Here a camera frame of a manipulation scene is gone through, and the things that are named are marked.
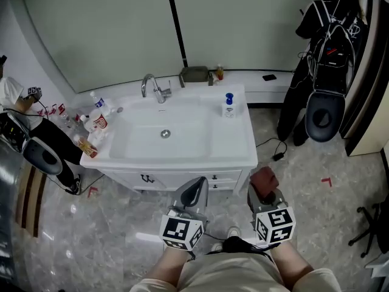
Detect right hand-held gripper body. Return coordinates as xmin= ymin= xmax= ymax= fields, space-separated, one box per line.
xmin=250 ymin=204 xmax=297 ymax=245

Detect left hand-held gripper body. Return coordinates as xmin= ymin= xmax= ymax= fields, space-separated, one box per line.
xmin=159 ymin=207 xmax=210 ymax=251

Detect dark red cloth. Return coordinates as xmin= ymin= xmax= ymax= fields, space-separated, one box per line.
xmin=249 ymin=166 xmax=280 ymax=199

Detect blue-capped soap bottle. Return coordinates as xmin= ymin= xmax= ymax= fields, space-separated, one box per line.
xmin=221 ymin=92 xmax=236 ymax=120

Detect olive shoulder bag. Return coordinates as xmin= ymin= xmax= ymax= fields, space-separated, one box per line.
xmin=178 ymin=66 xmax=213 ymax=88

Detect person's left forearm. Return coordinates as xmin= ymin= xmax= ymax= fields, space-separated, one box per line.
xmin=145 ymin=248 xmax=195 ymax=292

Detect person's right forearm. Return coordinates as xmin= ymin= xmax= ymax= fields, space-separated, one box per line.
xmin=269 ymin=242 xmax=314 ymax=288

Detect amber tea bottle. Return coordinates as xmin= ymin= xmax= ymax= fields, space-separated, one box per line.
xmin=74 ymin=134 xmax=98 ymax=158

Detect clear red-label bottle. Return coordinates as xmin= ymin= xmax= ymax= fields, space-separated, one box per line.
xmin=79 ymin=114 xmax=95 ymax=133

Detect blue-label water bottle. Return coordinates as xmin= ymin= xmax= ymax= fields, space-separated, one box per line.
xmin=89 ymin=91 xmax=112 ymax=115

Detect person's beige shirt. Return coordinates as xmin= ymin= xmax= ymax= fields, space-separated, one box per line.
xmin=130 ymin=251 xmax=341 ymax=292

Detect black office chair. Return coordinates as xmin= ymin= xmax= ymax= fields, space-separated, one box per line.
xmin=348 ymin=193 xmax=389 ymax=258

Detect chrome faucet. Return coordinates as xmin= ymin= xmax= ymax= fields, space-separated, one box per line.
xmin=140 ymin=73 xmax=173 ymax=104

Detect red and white paper cup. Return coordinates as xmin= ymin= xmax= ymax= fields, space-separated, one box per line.
xmin=89 ymin=108 xmax=109 ymax=132

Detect leaning cream and black boards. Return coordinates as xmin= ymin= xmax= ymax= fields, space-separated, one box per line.
xmin=339 ymin=0 xmax=389 ymax=157

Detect brown striped wooden board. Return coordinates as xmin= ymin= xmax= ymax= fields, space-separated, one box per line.
xmin=15 ymin=162 xmax=48 ymax=238

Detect black power adapter cable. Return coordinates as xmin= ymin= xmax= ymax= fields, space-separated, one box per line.
xmin=256 ymin=137 xmax=288 ymax=161

